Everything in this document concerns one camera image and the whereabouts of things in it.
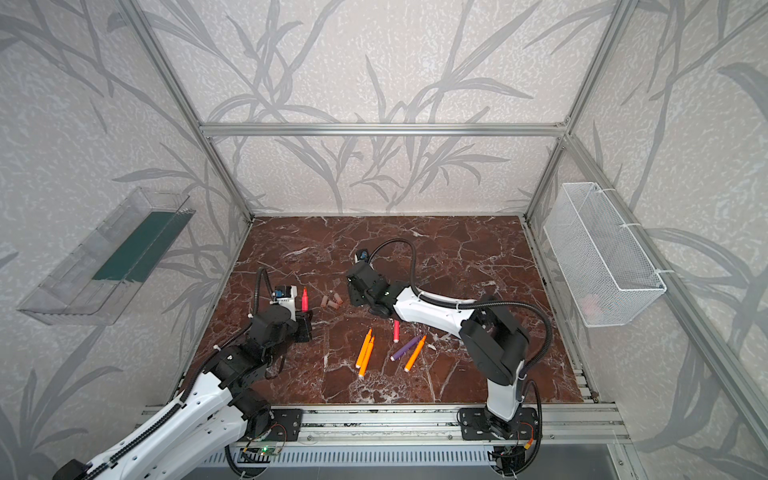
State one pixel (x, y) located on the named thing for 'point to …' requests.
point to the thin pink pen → (305, 302)
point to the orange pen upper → (364, 348)
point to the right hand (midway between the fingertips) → (359, 275)
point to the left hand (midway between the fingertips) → (316, 304)
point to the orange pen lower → (366, 357)
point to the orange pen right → (415, 354)
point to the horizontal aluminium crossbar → (386, 129)
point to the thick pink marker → (396, 331)
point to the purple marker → (405, 348)
